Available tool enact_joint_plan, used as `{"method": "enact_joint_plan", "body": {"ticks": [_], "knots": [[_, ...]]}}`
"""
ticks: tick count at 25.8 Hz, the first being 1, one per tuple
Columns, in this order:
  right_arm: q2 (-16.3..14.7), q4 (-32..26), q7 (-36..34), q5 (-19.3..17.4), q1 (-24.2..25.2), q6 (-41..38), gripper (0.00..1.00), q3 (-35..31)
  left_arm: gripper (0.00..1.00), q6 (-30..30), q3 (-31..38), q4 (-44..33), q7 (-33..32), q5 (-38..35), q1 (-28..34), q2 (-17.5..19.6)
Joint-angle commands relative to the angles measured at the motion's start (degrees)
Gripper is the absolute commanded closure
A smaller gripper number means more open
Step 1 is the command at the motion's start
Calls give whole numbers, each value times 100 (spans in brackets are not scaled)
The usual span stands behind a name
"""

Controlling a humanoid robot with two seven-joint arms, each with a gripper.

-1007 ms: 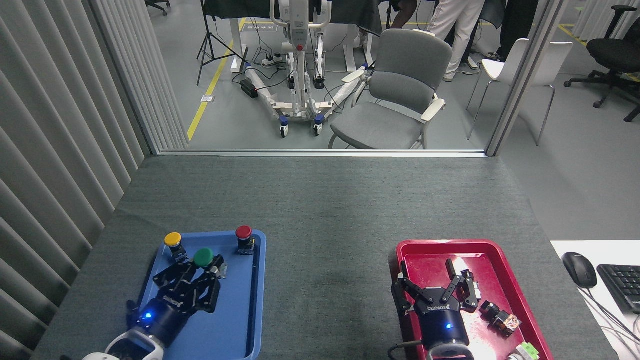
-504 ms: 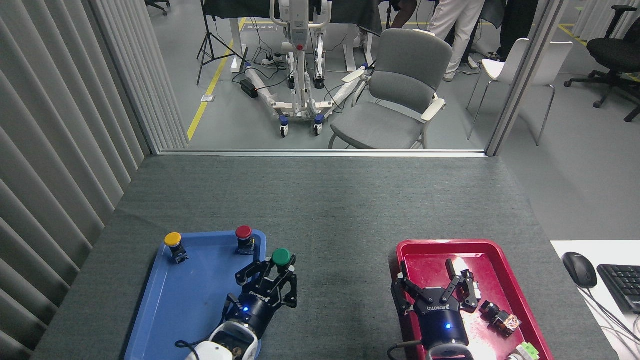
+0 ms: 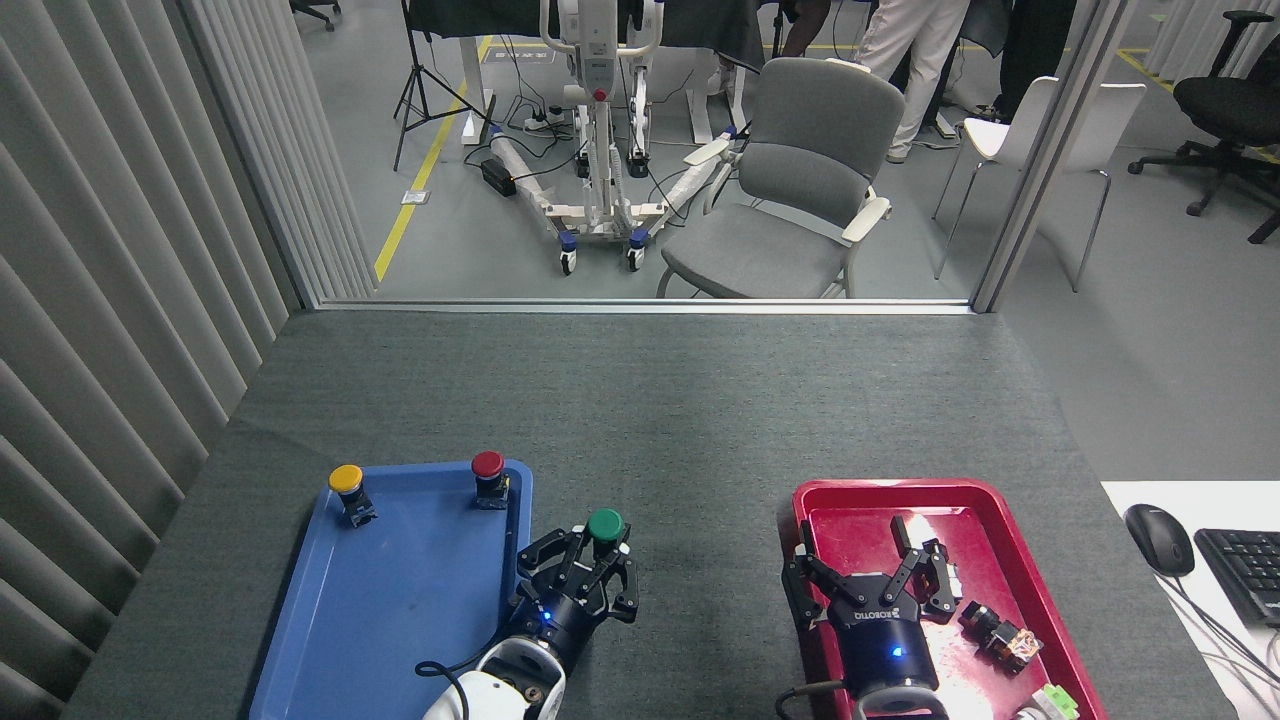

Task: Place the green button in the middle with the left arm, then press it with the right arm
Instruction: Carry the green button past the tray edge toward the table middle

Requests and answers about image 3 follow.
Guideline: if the black and orange switch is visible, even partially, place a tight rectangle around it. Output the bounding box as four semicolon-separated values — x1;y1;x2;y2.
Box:
958;600;1044;674

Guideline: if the yellow push button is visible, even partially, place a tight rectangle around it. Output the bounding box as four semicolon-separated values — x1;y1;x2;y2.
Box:
328;463;379;528

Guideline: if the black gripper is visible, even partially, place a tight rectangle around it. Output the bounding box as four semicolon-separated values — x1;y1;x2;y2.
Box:
508;527;641;671
782;515;963;706

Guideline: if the black mouse cable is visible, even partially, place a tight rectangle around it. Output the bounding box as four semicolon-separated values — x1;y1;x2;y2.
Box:
1158;573;1280;706

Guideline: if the black and white switch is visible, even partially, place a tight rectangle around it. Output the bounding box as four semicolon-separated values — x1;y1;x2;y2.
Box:
920;538;965;603

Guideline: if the black office chair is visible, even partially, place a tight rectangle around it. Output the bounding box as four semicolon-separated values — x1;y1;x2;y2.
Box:
1128;10;1280;245

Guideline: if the desk with black cloth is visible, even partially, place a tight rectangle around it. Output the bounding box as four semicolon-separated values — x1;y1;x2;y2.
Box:
405;0;769;147

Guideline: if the black keyboard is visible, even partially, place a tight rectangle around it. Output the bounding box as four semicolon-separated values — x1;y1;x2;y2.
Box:
1193;528;1280;629

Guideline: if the green push button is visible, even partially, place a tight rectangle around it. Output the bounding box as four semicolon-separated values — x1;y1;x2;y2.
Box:
586;508;629;561

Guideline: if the person in pale trousers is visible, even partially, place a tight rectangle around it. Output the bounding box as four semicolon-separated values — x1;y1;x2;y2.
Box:
853;0;973;164

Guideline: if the white desk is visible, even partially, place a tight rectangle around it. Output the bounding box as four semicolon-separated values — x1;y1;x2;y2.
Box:
1100;480;1280;720

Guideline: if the silver post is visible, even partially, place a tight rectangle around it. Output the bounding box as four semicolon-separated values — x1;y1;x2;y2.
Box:
970;0;1141;314

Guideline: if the red plastic tray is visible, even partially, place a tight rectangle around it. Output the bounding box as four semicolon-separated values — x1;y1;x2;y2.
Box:
790;478;1108;720

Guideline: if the black tripod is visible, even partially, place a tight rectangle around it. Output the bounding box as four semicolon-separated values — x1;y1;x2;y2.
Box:
392;0;493;173

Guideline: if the white plastic chair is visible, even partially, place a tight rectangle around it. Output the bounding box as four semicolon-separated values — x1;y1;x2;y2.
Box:
932;76;1148;294

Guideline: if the grey padded armchair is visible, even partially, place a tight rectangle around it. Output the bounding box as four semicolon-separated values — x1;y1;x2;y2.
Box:
655;57;907;300

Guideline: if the white and green switch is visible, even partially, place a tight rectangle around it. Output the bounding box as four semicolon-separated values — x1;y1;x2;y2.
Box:
1012;683;1081;720

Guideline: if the silver frame rail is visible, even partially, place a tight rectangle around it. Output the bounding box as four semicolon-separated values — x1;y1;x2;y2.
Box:
315;297;976;317

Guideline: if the person in dark trousers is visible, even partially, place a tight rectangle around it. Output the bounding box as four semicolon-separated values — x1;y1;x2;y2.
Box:
985;0;1079;126

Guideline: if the white wheeled stand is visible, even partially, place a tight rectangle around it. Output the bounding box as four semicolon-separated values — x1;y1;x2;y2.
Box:
488;0;746;276

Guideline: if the blue plastic tray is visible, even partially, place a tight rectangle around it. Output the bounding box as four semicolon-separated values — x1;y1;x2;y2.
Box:
248;460;534;720

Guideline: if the red push button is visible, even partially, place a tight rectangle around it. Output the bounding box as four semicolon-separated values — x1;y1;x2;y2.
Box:
471;450;511;511

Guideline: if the black computer mouse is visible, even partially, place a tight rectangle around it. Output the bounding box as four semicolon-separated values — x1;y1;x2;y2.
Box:
1123;503;1196;578

